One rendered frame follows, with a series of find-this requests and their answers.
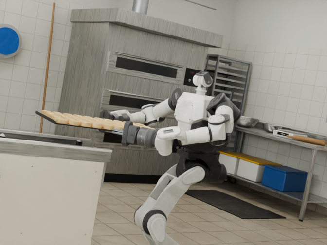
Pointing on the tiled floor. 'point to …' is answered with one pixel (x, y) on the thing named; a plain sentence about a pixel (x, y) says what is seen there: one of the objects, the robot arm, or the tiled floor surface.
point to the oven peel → (47, 65)
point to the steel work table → (308, 197)
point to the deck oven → (129, 80)
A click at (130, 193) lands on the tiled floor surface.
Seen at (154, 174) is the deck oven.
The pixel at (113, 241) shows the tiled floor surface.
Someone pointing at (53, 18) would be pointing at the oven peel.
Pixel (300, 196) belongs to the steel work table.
